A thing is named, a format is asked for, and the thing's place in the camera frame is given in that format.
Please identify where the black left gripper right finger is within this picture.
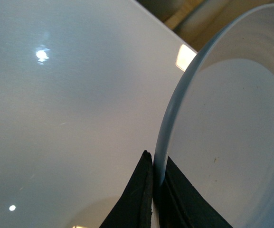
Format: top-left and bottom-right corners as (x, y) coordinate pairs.
(159, 158), (231, 228)

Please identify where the light blue round plate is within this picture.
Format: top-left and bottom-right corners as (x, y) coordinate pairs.
(154, 4), (274, 228)

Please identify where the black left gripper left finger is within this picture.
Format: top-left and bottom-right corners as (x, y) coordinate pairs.
(100, 151), (153, 228)

